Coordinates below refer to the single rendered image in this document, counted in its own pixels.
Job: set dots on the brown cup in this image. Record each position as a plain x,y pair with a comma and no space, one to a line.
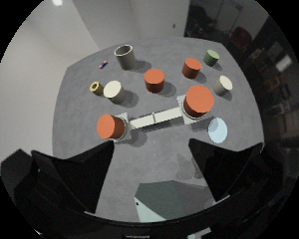
154,78
198,101
191,68
110,127

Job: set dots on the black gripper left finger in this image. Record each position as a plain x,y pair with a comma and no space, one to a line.
83,174

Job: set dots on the green cylinder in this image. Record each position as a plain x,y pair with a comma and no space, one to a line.
210,58

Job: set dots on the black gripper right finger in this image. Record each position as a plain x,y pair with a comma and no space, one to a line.
221,167

